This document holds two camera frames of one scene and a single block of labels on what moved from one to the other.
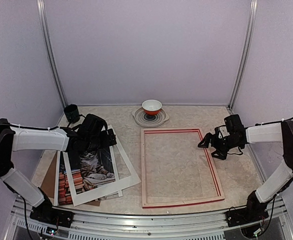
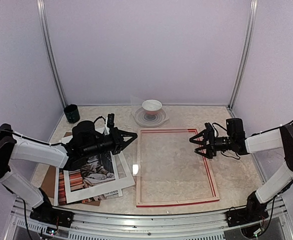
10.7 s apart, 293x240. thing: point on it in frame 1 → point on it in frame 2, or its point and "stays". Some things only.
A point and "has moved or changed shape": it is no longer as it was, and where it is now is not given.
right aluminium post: x=247 y=44 stays
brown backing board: x=48 y=185 stays
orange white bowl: x=151 y=107 stays
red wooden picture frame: x=166 y=203 has moved or changed shape
